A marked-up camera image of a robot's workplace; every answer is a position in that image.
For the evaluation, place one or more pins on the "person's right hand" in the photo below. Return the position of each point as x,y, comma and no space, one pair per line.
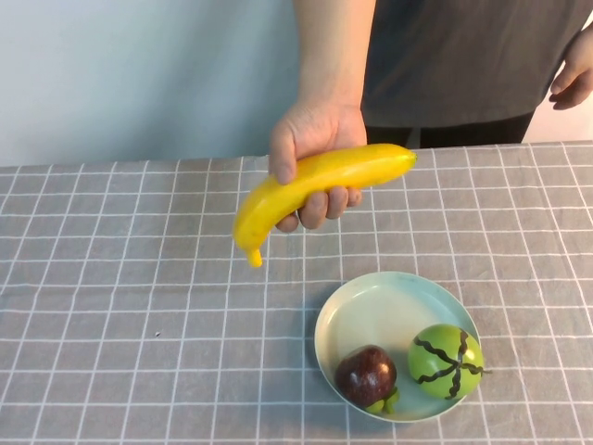
319,130

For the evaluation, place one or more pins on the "person's left hand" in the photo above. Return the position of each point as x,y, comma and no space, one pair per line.
574,83

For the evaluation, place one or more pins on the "yellow toy banana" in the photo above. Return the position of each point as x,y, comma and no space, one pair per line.
324,174

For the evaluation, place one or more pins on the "person's right forearm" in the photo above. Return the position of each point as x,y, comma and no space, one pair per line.
336,51

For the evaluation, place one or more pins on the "person's left forearm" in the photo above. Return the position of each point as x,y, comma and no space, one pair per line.
583,46

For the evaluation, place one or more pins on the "person's grey shirt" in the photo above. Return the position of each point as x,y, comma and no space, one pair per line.
463,55

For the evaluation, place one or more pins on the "person's black trousers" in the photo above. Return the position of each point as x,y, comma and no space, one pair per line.
463,134

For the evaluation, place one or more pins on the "pale green round plate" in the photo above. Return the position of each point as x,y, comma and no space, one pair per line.
380,315

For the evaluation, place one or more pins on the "grey white checked tablecloth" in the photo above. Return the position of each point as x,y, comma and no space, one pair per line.
139,301

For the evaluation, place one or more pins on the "dark red toy mangosteen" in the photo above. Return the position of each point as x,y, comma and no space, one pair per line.
366,375

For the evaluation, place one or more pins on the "green toy watermelon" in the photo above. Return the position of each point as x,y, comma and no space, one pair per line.
440,366

